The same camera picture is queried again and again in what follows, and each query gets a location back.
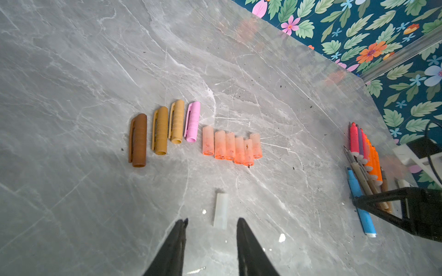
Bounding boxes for dark tan marker cap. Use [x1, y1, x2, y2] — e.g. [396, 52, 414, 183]
[151, 106, 169, 155]

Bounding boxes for translucent pink pen cap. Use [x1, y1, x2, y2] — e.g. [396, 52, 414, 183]
[202, 125, 215, 156]

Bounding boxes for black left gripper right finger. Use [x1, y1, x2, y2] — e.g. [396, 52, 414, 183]
[237, 217, 279, 276]

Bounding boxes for lilac cap brown marker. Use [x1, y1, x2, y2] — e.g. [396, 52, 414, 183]
[381, 169, 393, 214]

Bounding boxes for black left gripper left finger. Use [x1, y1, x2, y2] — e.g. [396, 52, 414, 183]
[143, 218, 188, 276]

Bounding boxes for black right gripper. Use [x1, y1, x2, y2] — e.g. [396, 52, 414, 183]
[353, 187, 442, 242]

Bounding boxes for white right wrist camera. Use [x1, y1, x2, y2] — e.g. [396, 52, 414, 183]
[394, 137, 442, 188]

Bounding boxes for orange highlighter group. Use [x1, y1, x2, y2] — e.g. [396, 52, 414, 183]
[372, 147, 383, 186]

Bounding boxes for pink red highlighter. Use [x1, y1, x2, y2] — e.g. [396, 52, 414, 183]
[349, 122, 360, 158]

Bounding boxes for blue highlighter pen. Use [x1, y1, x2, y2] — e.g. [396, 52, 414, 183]
[346, 167, 378, 239]

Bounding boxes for purple highlighter pen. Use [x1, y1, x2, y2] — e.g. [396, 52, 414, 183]
[356, 124, 364, 160]

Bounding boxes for tan beige marker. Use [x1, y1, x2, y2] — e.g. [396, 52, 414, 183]
[343, 146, 381, 204]

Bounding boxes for dark brown marker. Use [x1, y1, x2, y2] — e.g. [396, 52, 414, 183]
[356, 160, 388, 211]

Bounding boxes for brown cap beige marker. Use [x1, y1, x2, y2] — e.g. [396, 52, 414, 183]
[343, 146, 366, 198]

